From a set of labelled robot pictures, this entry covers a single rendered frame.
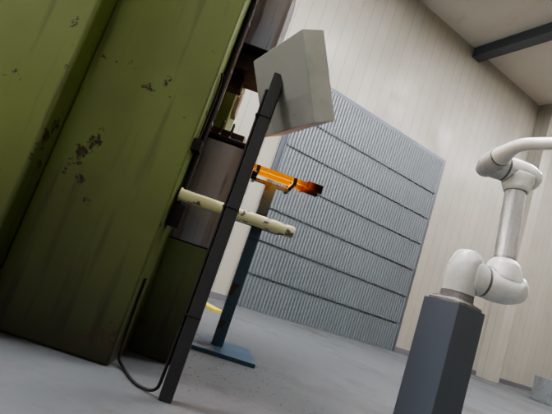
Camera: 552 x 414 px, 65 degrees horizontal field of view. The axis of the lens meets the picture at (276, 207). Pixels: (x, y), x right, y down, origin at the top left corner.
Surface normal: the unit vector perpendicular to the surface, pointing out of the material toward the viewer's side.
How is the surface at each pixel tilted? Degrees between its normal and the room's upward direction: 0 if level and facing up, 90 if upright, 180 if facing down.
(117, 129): 90
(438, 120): 90
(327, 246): 90
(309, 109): 120
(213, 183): 90
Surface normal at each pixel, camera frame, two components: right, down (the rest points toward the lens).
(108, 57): 0.09, -0.15
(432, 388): -0.81, -0.36
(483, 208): 0.50, 0.01
